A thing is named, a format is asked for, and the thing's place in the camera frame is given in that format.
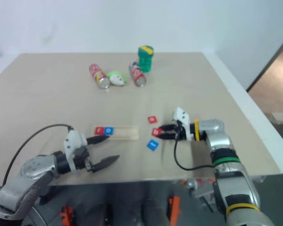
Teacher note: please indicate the orange black tool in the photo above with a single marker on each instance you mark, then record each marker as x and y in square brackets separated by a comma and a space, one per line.
[66, 214]
[175, 208]

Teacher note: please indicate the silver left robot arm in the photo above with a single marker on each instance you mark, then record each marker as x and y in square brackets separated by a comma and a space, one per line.
[30, 174]

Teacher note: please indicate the blue letter t block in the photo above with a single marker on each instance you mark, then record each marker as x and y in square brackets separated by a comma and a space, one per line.
[152, 144]

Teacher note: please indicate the red soda can yellow band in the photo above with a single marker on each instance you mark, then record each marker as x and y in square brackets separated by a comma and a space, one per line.
[99, 76]

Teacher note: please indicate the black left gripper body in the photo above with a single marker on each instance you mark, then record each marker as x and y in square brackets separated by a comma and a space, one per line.
[82, 160]

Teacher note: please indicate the metal bracket under table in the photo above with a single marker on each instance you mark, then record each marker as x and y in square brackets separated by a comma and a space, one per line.
[202, 191]

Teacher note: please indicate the wooden letter tray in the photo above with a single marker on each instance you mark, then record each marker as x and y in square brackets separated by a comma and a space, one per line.
[122, 133]

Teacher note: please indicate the red letter r block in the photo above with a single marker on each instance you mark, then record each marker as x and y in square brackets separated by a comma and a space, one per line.
[99, 130]

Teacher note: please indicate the white object on floor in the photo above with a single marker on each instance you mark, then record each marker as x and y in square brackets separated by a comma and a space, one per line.
[279, 117]

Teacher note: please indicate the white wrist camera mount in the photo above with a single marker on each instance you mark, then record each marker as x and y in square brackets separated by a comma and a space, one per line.
[183, 120]
[73, 147]

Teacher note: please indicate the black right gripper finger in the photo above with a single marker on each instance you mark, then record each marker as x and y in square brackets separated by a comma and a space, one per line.
[168, 136]
[167, 127]

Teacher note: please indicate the red letter b block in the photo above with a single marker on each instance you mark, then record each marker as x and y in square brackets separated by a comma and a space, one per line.
[155, 132]

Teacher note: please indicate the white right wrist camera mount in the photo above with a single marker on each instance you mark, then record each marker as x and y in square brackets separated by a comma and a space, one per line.
[183, 120]

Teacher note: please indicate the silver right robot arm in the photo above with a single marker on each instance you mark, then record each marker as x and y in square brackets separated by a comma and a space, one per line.
[228, 164]

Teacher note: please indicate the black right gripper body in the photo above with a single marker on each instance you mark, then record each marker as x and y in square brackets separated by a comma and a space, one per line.
[181, 133]

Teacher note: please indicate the green yellow lidded container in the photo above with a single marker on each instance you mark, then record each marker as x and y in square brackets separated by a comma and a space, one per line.
[145, 58]

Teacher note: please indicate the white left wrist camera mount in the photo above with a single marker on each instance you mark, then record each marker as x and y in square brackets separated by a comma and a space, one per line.
[73, 147]

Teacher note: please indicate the blue letter o block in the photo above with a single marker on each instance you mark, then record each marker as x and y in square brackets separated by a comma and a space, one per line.
[109, 130]

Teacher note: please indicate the green white mouse toy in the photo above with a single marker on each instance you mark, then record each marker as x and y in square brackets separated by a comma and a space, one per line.
[117, 78]

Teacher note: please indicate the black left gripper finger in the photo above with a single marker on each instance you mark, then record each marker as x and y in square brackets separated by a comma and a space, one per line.
[105, 162]
[97, 139]

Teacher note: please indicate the red letter o block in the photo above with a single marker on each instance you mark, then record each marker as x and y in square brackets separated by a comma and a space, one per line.
[152, 119]

